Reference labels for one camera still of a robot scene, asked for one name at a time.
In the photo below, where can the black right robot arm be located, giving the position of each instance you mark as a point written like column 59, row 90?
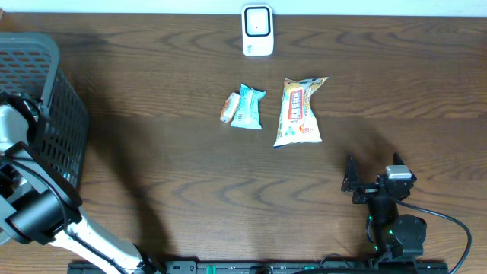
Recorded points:
column 396, row 237

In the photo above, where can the white barcode scanner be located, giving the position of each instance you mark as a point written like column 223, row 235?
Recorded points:
column 257, row 30

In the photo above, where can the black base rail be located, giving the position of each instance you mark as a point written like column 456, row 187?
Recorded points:
column 191, row 267

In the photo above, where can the yellow snack bag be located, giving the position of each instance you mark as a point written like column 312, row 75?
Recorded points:
column 297, row 122

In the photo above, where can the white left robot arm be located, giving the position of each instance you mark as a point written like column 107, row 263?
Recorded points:
column 40, row 205

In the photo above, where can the orange snack packet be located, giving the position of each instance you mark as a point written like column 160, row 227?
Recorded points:
column 230, row 107

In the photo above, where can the grey plastic basket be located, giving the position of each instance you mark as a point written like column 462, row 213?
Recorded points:
column 30, row 70

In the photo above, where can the teal snack packet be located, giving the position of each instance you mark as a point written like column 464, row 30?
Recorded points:
column 247, row 114

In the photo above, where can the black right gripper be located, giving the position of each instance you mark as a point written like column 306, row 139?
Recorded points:
column 366, row 190

